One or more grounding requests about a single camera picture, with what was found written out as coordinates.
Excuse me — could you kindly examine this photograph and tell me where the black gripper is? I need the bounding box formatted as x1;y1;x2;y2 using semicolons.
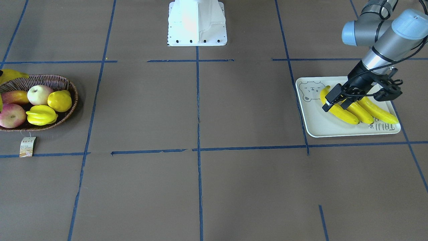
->
322;61;403;112

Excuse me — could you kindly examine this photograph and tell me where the curved yellow banana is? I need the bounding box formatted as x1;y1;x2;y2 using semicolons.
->
320;85;359;125

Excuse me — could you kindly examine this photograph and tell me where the large yellow banana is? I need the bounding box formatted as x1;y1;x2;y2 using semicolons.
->
346;102;374;125

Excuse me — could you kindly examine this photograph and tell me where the greenish yellow banana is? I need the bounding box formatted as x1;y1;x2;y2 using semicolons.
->
357;96;399;125

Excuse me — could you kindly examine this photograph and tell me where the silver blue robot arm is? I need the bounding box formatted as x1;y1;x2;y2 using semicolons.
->
323;0;428;112

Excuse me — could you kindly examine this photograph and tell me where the brown wicker basket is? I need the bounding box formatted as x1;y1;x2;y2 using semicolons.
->
0;74;79;132

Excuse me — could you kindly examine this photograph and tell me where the paper basket tag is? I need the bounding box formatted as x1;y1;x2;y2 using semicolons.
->
19;136;37;158

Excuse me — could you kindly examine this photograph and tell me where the cream bear tray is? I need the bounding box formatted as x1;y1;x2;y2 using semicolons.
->
295;76;402;138

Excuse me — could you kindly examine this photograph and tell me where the yellow lemon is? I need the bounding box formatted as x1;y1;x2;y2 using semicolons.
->
47;90;73;112

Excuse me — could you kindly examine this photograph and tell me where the small yellow banana underneath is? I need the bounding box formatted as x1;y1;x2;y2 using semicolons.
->
26;105;58;126

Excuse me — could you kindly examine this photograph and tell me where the pale green red apple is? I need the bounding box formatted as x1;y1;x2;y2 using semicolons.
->
26;84;54;105

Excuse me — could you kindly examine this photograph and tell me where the orange red mango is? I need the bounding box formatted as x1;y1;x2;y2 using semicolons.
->
1;90;29;105

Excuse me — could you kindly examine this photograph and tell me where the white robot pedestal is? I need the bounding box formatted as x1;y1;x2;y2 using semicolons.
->
167;0;228;46

